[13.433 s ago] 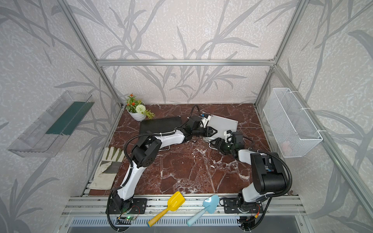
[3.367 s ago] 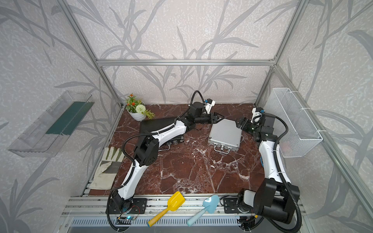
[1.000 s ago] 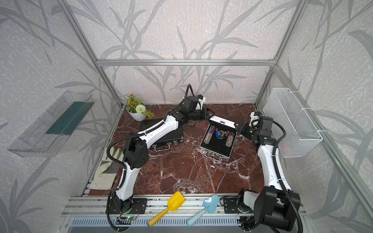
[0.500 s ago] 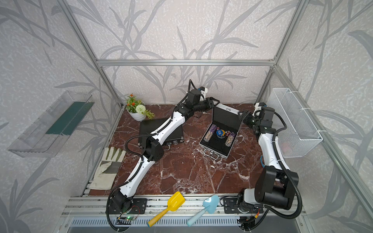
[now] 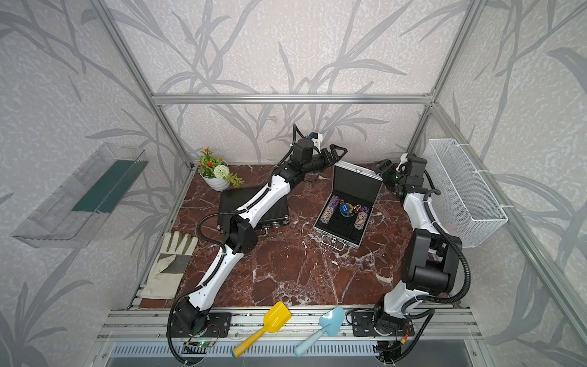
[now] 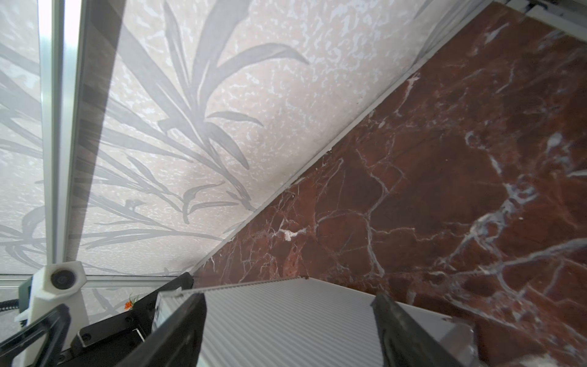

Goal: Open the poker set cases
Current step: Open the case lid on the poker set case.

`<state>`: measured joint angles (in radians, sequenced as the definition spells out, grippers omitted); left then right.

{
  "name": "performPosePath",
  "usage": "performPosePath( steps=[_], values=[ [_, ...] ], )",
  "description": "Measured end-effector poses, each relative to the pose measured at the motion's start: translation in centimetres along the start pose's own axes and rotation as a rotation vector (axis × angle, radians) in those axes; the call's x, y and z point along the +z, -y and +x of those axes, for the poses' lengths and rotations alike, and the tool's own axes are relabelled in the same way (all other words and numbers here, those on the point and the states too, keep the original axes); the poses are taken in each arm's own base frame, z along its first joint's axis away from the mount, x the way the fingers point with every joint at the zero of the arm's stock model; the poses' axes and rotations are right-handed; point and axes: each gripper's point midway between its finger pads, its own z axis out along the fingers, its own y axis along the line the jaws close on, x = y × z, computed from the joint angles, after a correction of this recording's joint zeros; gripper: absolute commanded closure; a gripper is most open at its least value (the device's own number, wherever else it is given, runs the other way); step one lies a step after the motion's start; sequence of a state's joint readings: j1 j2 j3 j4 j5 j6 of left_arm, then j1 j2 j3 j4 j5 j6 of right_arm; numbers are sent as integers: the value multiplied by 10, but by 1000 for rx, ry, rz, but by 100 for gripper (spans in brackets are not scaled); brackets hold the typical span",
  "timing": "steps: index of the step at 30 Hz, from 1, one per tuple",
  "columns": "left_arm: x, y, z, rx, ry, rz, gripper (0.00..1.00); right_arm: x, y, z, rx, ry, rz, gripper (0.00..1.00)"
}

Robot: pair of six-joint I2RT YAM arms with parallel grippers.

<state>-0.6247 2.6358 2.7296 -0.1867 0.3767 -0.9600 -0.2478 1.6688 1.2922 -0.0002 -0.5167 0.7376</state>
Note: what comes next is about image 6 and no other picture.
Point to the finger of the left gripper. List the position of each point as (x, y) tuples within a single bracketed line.
[(53, 327), (118, 336)]

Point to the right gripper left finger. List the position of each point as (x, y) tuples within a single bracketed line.
[(177, 332)]

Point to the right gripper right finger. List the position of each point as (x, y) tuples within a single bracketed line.
[(403, 341)]

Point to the silver poker set case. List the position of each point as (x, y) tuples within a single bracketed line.
[(291, 322)]

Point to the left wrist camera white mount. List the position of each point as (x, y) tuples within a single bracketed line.
[(51, 286)]

